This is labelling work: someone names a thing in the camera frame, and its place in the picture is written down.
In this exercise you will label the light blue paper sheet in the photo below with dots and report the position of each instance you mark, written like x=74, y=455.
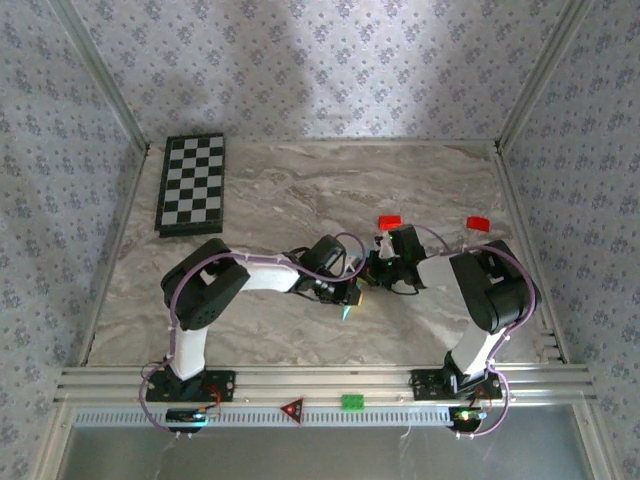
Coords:
x=347, y=312

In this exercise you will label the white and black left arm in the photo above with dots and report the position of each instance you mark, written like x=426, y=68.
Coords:
x=270, y=275

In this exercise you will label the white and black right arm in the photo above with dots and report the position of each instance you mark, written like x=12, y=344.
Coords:
x=500, y=290

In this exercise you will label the red rectangular block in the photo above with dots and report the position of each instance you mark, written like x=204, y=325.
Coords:
x=390, y=221

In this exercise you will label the red curved-top block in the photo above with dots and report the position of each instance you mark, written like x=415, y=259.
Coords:
x=478, y=223

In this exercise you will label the green toy brick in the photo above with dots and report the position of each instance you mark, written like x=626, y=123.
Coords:
x=352, y=402

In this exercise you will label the red triangle sign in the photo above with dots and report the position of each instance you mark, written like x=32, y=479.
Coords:
x=293, y=410

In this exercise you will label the black and white chessboard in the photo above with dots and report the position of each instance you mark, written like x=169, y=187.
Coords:
x=191, y=182

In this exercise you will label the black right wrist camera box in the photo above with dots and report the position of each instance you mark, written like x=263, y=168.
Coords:
x=407, y=242

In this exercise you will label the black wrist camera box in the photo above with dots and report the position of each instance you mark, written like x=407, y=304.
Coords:
x=407, y=242
x=327, y=252

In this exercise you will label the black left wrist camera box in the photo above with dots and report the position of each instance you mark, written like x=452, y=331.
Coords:
x=327, y=252

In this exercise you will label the aluminium mounting rail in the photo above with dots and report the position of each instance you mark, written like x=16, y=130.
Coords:
x=320, y=382

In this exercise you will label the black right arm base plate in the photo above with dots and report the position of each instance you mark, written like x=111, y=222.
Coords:
x=425, y=385

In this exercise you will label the aluminium table edge rail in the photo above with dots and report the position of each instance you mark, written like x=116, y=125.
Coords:
x=526, y=250
x=112, y=250

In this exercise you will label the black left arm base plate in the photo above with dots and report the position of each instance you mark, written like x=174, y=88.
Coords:
x=225, y=385

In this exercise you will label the aluminium frame post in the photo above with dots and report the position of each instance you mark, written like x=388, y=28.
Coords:
x=541, y=75
x=107, y=80

